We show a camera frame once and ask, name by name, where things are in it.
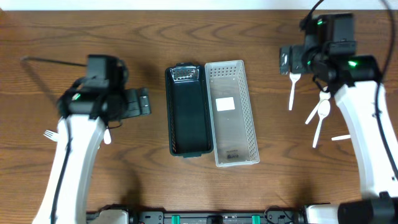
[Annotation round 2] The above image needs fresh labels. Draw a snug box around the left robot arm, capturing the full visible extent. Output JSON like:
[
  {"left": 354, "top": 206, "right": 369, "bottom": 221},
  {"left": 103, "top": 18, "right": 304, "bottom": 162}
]
[{"left": 33, "top": 115, "right": 106, "bottom": 223}]

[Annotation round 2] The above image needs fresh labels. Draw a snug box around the clear plastic basket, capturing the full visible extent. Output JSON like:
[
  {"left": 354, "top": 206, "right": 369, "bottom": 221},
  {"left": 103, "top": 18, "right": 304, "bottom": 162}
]
[{"left": 205, "top": 60, "right": 260, "bottom": 167}]

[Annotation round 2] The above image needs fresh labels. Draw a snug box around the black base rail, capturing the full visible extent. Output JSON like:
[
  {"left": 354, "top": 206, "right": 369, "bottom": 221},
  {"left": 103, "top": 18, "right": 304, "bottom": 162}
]
[{"left": 86, "top": 204, "right": 308, "bottom": 224}]

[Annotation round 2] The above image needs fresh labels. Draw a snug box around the white spoon pair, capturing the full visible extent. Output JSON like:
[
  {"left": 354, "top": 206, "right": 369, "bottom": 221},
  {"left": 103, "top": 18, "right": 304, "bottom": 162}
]
[
  {"left": 305, "top": 86, "right": 331, "bottom": 124},
  {"left": 312, "top": 100, "right": 331, "bottom": 148}
]

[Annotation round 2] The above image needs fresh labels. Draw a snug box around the black plastic basket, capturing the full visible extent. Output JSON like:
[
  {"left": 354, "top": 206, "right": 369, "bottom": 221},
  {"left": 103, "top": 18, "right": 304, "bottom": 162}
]
[{"left": 165, "top": 63, "right": 213, "bottom": 158}]

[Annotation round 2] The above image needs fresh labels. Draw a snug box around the white fork far left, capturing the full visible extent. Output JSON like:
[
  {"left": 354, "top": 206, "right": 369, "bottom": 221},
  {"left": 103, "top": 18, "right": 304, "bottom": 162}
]
[{"left": 44, "top": 129, "right": 58, "bottom": 142}]

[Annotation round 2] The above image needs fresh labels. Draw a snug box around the white spoon upper pair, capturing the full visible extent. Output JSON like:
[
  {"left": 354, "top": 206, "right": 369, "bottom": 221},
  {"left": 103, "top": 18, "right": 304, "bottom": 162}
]
[{"left": 305, "top": 86, "right": 331, "bottom": 124}]

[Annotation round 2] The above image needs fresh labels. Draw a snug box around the white spoon lower pair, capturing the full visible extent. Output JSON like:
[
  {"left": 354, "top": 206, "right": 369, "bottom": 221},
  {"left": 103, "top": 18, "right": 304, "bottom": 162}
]
[{"left": 312, "top": 100, "right": 331, "bottom": 148}]

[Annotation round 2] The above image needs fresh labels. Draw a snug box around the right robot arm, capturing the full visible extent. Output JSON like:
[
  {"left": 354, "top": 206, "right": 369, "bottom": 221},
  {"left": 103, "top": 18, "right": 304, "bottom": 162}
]
[{"left": 279, "top": 41, "right": 397, "bottom": 223}]

